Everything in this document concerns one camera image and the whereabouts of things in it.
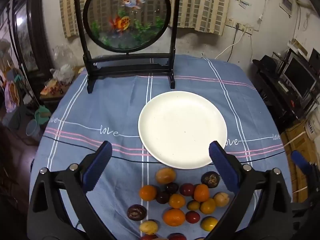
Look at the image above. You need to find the black speaker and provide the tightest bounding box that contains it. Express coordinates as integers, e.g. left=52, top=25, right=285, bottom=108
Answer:
left=309, top=48, right=320, bottom=68

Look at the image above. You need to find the large orange mandarin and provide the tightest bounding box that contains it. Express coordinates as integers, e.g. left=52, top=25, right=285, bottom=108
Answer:
left=163, top=208, right=186, bottom=227

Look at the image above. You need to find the white round plate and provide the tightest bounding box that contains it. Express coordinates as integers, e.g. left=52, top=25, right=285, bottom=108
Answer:
left=138, top=91, right=228, bottom=170

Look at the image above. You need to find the blue striped tablecloth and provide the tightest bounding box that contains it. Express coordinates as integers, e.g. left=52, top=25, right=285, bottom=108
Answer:
left=29, top=54, right=293, bottom=240

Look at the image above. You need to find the white wall panel box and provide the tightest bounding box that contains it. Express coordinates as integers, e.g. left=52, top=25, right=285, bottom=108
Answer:
left=279, top=0, right=293, bottom=18

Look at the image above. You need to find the goldfish screen on black stand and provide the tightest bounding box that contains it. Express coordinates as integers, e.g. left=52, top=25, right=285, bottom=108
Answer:
left=73, top=0, right=181, bottom=94

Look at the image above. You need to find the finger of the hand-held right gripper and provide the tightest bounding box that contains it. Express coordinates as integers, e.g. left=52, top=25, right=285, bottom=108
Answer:
left=291, top=150, right=316, bottom=181
left=291, top=189, right=314, bottom=228

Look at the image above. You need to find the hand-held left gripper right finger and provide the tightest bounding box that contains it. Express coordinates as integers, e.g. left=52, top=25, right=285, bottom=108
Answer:
left=209, top=141, right=293, bottom=240

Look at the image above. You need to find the small red plum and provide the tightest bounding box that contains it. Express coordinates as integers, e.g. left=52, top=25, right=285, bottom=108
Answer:
left=185, top=211, right=200, bottom=224
left=179, top=183, right=196, bottom=197

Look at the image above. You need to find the computer monitor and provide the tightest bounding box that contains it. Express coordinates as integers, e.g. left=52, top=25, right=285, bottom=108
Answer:
left=282, top=57, right=317, bottom=99

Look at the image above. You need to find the beige checked curtain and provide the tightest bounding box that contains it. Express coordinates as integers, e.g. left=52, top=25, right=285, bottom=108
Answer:
left=59, top=0, right=233, bottom=38

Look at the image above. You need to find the clear plastic bag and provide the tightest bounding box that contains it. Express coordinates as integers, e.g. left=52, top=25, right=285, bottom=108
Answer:
left=52, top=44, right=78, bottom=67

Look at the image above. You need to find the white labelled appliance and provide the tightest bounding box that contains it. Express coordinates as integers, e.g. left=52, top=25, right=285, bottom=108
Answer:
left=304, top=110, right=320, bottom=140

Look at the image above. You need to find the small yellow green fruit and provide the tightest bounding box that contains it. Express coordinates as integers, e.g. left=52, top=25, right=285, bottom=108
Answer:
left=187, top=200, right=201, bottom=211

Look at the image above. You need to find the green yellow citrus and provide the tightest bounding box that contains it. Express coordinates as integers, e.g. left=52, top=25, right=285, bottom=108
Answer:
left=201, top=216, right=219, bottom=232

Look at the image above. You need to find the large tan round fruit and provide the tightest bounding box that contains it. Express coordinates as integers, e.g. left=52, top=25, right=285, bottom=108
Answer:
left=155, top=167, right=177, bottom=185

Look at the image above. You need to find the small tan round fruit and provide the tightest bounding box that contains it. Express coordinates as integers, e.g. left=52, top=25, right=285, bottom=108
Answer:
left=139, top=220, right=159, bottom=235
left=213, top=192, right=228, bottom=207

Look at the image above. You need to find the large cardboard box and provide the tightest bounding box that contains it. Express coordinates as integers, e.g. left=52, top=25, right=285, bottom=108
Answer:
left=282, top=120, right=318, bottom=195

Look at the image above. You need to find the small cardboard box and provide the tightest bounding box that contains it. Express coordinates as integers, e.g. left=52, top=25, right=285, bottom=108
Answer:
left=287, top=39, right=310, bottom=55

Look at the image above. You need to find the pink cloth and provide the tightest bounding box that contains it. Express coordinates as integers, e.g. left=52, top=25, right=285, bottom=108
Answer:
left=4, top=80, right=20, bottom=113

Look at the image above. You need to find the black media stand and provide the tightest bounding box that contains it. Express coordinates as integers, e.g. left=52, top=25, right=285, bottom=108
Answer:
left=252, top=62, right=313, bottom=120

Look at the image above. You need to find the yellow orange citrus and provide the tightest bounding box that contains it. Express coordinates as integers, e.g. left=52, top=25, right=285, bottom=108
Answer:
left=200, top=198, right=216, bottom=215

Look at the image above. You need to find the dark framed painting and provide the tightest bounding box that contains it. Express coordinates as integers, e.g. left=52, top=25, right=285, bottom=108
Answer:
left=11, top=0, right=52, bottom=80

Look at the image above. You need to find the grey blue bucket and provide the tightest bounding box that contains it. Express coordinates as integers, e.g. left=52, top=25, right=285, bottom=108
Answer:
left=26, top=119, right=42, bottom=138

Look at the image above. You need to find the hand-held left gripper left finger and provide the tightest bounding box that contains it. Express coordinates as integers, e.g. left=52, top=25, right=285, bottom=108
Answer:
left=26, top=141, right=118, bottom=240

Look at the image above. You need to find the white power cable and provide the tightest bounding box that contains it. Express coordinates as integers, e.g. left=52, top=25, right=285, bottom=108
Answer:
left=214, top=30, right=245, bottom=59

